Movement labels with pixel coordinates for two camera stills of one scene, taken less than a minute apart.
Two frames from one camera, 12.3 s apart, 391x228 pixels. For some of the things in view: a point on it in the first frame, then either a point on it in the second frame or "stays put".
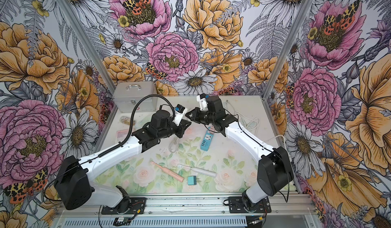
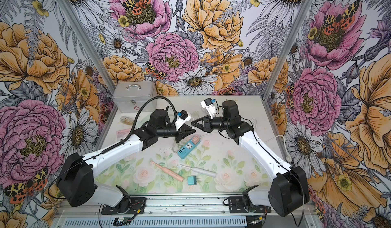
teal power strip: [206, 140] → [186, 150]
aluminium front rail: [208, 205] stays put
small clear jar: [127, 120] stays put
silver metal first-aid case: [127, 94] stays put
